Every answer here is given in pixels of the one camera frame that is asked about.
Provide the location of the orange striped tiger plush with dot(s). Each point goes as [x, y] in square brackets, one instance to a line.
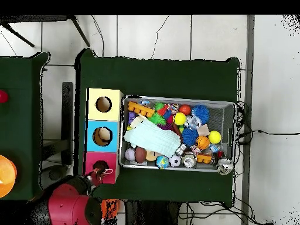
[103, 170]

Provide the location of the mint green cloth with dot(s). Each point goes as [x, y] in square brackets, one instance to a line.
[152, 138]

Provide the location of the crushed silver drink can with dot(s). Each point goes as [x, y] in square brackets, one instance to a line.
[225, 166]

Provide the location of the wooden three-hole box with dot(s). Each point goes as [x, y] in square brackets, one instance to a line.
[114, 145]

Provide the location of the shallow clear mesh bin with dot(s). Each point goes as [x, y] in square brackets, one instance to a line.
[164, 167]

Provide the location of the brown football toy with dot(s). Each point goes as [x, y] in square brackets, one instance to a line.
[140, 154]

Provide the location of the globe print ball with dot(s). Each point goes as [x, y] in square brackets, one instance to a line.
[162, 162]

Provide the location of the black upright stand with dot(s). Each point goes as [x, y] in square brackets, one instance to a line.
[67, 117]

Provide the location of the black white soccer ball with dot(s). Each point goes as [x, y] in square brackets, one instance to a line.
[174, 160]

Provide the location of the large orange plastic cup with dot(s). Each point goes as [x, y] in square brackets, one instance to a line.
[7, 175]

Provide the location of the blue spiky ball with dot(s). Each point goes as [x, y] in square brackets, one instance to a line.
[189, 137]
[200, 113]

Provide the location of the smooth yellow ball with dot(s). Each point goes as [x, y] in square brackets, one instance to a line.
[179, 118]

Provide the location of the orange basketball toy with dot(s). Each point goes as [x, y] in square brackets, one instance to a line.
[202, 142]

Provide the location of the orange red ball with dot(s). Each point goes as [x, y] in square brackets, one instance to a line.
[185, 109]

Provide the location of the dark green table cloth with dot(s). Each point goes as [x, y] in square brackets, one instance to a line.
[21, 77]
[152, 77]

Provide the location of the yellow tennis ball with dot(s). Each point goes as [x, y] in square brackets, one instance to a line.
[214, 137]

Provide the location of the red plastic cup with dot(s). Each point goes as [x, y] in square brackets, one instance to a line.
[2, 96]

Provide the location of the black tripod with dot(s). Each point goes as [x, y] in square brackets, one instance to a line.
[79, 31]

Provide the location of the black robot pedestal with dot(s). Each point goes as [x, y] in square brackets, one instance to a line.
[150, 215]

